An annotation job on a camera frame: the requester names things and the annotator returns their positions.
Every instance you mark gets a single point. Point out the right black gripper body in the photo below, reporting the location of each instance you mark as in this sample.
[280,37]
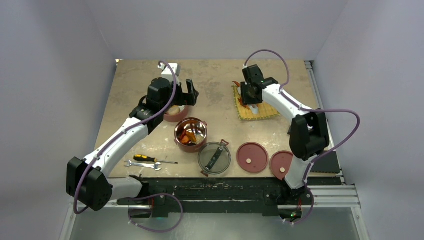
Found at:
[247,96]

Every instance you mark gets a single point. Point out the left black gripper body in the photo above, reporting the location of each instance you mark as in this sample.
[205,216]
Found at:
[182,99]

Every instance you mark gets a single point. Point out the red steel pot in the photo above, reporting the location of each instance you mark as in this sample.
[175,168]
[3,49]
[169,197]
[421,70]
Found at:
[179,117]
[195,125]

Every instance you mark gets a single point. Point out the metal serving tongs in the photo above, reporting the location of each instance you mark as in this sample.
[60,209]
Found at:
[254,108]

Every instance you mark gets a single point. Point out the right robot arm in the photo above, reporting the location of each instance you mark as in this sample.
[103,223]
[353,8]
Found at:
[309,136]

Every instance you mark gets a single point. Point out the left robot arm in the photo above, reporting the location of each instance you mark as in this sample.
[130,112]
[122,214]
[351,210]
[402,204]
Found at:
[87,178]

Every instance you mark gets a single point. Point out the toy food pile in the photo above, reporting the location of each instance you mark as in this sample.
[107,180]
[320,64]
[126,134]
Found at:
[239,97]

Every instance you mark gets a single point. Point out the beige bun toy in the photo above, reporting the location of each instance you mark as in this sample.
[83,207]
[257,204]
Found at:
[174,110]

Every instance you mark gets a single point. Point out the yellow food tray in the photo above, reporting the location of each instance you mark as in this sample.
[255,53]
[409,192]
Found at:
[265,111]

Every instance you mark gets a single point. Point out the orange shrimp toy in pot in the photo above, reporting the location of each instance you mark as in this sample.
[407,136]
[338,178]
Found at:
[187,138]

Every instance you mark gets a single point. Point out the left red round lid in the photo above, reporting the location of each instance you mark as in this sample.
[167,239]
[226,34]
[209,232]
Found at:
[252,157]

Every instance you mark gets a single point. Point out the red round lid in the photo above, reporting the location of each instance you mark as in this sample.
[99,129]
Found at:
[280,164]
[252,157]

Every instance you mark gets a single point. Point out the yellow black screwdriver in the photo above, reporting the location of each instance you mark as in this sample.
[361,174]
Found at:
[144,158]

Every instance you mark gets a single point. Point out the transparent grey pot lid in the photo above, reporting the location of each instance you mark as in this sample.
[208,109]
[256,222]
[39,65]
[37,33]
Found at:
[214,158]

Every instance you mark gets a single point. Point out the right red round lid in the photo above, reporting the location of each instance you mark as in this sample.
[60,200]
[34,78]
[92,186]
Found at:
[280,164]

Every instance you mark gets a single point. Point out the silver open-end wrench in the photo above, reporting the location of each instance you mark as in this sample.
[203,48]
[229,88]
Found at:
[155,166]

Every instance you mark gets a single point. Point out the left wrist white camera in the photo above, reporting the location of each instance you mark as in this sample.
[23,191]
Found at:
[168,73]

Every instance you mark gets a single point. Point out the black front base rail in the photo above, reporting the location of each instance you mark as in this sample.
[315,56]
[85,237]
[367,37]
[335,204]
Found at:
[217,195]

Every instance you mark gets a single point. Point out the aluminium frame rail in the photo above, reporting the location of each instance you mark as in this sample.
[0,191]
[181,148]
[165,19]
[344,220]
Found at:
[344,199]

